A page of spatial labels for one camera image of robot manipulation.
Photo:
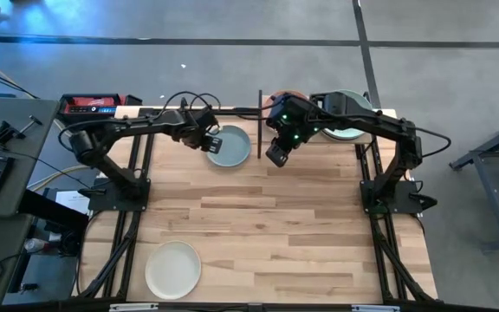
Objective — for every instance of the white paper sheet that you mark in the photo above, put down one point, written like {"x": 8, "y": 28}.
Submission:
{"x": 74, "y": 201}

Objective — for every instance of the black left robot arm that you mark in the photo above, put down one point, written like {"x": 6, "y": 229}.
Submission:
{"x": 137, "y": 125}

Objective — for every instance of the grey metal stand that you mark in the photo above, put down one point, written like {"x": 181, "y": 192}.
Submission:
{"x": 490, "y": 190}

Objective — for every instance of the small black clamp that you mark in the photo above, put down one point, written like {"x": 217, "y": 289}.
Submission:
{"x": 183, "y": 103}

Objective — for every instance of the white metal bracket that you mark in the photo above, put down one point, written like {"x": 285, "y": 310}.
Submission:
{"x": 132, "y": 307}
{"x": 375, "y": 308}

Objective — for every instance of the red black power box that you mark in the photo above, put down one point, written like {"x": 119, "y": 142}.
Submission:
{"x": 89, "y": 115}

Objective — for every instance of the wooden shelf with black posts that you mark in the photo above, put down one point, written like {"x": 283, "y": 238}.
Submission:
{"x": 260, "y": 138}

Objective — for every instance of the mint green plate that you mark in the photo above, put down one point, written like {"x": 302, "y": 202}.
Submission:
{"x": 355, "y": 99}

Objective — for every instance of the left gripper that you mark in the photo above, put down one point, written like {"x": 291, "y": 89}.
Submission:
{"x": 195, "y": 125}

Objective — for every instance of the black aluminium rig frame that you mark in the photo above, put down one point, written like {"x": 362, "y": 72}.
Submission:
{"x": 249, "y": 112}

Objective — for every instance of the black desk clamp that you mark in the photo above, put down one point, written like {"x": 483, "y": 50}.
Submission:
{"x": 9, "y": 132}

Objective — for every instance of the white plate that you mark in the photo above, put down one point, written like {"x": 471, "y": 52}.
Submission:
{"x": 173, "y": 269}

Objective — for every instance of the dark grey side desk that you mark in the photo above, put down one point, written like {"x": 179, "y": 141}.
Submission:
{"x": 24, "y": 151}

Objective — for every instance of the blue-grey plate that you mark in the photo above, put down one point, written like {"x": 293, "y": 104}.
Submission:
{"x": 234, "y": 152}

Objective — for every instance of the black flat bar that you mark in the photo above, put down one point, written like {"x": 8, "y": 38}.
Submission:
{"x": 54, "y": 212}

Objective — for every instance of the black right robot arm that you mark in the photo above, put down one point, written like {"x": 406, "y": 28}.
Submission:
{"x": 375, "y": 123}

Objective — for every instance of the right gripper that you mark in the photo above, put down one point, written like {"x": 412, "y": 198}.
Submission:
{"x": 293, "y": 121}

